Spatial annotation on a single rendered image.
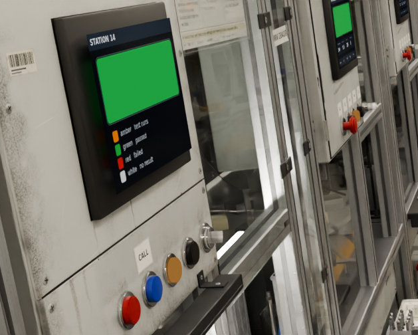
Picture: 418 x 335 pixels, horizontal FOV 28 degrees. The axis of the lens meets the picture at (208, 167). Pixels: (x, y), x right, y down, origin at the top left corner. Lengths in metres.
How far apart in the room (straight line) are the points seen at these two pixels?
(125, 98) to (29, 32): 0.15
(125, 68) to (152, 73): 0.07
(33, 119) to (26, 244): 0.11
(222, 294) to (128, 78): 0.31
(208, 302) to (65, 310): 0.28
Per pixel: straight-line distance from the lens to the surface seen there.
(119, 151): 0.85
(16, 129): 0.74
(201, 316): 0.99
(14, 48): 0.76
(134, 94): 0.89
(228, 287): 1.07
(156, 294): 0.94
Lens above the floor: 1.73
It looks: 11 degrees down
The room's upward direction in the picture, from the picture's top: 9 degrees counter-clockwise
